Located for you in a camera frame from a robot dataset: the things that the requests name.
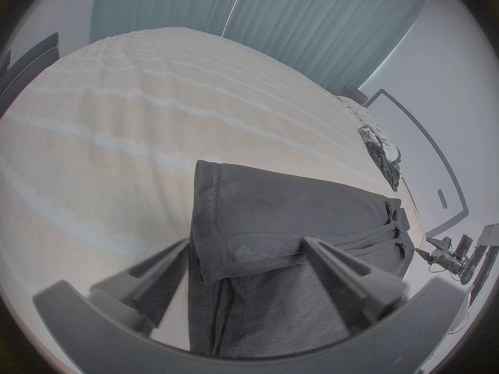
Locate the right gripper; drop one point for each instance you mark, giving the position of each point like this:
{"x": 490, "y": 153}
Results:
{"x": 444, "y": 253}

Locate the blue-green curtain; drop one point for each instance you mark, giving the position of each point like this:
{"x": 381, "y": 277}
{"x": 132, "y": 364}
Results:
{"x": 319, "y": 25}
{"x": 156, "y": 6}

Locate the black satin garment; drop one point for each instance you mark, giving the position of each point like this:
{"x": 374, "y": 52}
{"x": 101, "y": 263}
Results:
{"x": 388, "y": 170}

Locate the bed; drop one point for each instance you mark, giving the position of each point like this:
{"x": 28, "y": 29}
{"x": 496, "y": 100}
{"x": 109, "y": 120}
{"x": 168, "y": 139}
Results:
{"x": 156, "y": 111}

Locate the black T-shirt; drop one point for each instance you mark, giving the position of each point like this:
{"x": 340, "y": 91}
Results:
{"x": 273, "y": 216}

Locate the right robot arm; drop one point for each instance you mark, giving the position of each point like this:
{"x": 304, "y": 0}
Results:
{"x": 481, "y": 247}

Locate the white printed pillow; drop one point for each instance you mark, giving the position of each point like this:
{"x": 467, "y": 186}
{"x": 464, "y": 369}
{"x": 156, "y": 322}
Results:
{"x": 364, "y": 117}

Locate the grey bedside table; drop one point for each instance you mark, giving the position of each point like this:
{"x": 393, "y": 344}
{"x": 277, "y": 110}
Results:
{"x": 351, "y": 92}

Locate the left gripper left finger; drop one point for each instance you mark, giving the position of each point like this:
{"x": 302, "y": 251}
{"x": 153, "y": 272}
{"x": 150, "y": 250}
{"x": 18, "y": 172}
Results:
{"x": 156, "y": 286}

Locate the pile of clothes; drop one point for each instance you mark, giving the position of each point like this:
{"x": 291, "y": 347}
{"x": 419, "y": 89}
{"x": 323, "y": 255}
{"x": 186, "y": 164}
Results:
{"x": 386, "y": 146}

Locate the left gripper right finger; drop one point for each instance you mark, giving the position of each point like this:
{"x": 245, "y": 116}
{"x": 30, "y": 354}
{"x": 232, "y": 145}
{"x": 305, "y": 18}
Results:
{"x": 351, "y": 283}

